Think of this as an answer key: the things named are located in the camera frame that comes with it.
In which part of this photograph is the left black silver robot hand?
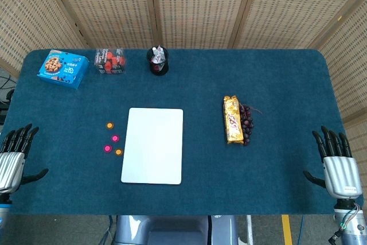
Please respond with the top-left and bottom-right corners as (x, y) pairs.
(0, 123), (49, 195)

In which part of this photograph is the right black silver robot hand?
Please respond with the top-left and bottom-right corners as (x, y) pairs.
(303, 125), (363, 200)

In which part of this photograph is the white magnetic board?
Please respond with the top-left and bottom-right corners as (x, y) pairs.
(120, 107), (184, 185)

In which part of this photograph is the yellow floor tape strip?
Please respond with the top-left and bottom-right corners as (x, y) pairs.
(282, 215), (293, 245)

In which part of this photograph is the dark red grape bunch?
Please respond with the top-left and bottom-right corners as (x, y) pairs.
(239, 103), (263, 146)

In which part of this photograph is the white table leg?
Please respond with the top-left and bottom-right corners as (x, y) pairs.
(246, 215), (255, 245)

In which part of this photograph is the blue cookie box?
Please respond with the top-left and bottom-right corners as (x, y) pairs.
(36, 49), (90, 90)

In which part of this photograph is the blue felt table mat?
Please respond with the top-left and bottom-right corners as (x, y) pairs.
(0, 49), (364, 216)

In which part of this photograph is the gold biscuit package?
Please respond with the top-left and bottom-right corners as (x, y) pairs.
(223, 95), (245, 145)

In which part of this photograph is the red and black box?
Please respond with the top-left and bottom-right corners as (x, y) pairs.
(94, 47), (127, 75)

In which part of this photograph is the grey robot torso base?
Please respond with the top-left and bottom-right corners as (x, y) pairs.
(114, 215), (240, 245)

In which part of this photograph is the black mesh pen holder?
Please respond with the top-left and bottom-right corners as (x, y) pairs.
(146, 46), (170, 76)

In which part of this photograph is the crumpled clear plastic packet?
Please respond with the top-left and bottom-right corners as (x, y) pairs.
(153, 46), (167, 65)

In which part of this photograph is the woven bamboo folding screen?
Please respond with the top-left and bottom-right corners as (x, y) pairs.
(0, 0), (367, 127)

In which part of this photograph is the blue cable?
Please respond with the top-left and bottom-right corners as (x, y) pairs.
(296, 215), (305, 245)

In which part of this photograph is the black cable bundle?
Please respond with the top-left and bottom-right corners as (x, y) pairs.
(0, 74), (17, 107)

